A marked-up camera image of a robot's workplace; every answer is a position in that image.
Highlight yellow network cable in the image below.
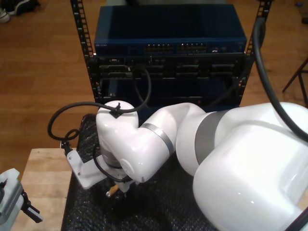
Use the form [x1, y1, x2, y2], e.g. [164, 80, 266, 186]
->
[105, 184, 120, 197]

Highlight black bubble wrap mat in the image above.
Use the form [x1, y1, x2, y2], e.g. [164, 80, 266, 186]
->
[61, 113, 218, 231]

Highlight blue flat box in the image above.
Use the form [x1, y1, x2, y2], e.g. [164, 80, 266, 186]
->
[137, 103, 242, 121]

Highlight black rack server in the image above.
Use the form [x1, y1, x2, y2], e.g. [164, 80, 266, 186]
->
[88, 55, 253, 79]

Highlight wooden chair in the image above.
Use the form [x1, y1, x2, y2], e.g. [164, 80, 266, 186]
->
[282, 56, 308, 109]

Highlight white shoe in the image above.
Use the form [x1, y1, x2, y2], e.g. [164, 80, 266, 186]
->
[0, 7, 11, 24]

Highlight dark shoe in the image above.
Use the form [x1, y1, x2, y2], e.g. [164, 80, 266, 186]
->
[6, 0, 41, 15]

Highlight black perforated rack post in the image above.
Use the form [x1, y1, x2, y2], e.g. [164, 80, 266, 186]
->
[237, 0, 274, 106]
[69, 0, 102, 106]

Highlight blue network switch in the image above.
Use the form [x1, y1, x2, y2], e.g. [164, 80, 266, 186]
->
[93, 5, 248, 57]

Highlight thick grey cable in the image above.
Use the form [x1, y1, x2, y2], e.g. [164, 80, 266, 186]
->
[252, 17, 308, 145]

